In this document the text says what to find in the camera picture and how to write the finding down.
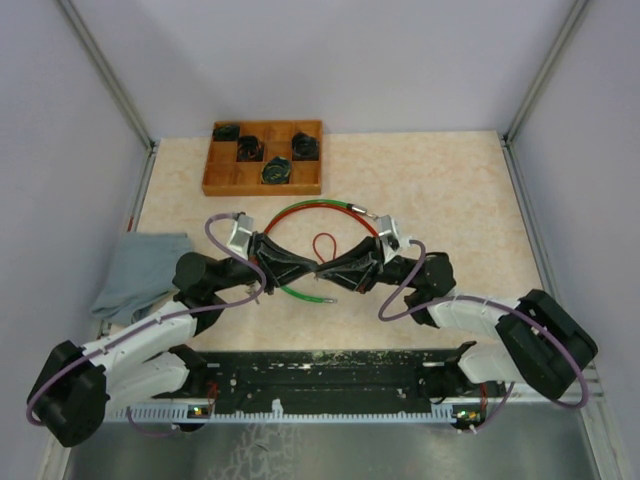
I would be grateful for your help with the folded blue jeans cloth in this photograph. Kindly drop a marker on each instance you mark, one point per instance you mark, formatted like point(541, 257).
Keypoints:
point(140, 274)

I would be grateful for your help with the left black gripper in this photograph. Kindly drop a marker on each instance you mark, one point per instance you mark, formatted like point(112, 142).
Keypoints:
point(296, 266)

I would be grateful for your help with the black dotted rolled tie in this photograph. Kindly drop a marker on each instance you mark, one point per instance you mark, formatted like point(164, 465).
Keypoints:
point(305, 147)

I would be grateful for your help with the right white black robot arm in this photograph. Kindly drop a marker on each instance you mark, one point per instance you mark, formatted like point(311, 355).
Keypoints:
point(534, 339)

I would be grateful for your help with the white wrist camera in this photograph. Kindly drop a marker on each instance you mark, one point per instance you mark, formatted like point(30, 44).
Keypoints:
point(390, 235)
point(241, 235)

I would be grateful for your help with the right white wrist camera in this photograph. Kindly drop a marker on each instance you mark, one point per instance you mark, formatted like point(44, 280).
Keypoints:
point(390, 235)

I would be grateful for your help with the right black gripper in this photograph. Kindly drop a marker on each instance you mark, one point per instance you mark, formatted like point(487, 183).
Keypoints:
point(357, 280)

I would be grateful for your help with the wooden compartment tray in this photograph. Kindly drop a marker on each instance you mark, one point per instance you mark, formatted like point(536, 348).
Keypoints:
point(225, 176)

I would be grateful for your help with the blue yellow rolled tie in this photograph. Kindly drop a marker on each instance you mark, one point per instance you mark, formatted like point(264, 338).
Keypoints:
point(276, 171)

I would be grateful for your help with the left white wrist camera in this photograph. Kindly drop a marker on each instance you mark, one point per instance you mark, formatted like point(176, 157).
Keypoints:
point(241, 235)

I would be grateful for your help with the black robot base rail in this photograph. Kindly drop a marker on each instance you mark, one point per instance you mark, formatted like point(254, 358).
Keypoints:
point(344, 386)

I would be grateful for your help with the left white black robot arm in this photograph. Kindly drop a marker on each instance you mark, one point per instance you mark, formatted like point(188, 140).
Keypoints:
point(79, 386)

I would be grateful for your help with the dark green rolled tie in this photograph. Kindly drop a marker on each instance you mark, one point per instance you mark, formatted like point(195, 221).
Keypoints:
point(229, 132)

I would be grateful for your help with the green cable lock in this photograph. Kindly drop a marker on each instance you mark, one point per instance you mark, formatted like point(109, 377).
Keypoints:
point(311, 298)

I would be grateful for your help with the black orange rolled tie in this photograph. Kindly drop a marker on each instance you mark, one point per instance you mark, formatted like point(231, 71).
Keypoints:
point(249, 149)

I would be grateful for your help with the red cable lock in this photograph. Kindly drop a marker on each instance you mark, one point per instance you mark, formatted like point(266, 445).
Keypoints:
point(343, 207)

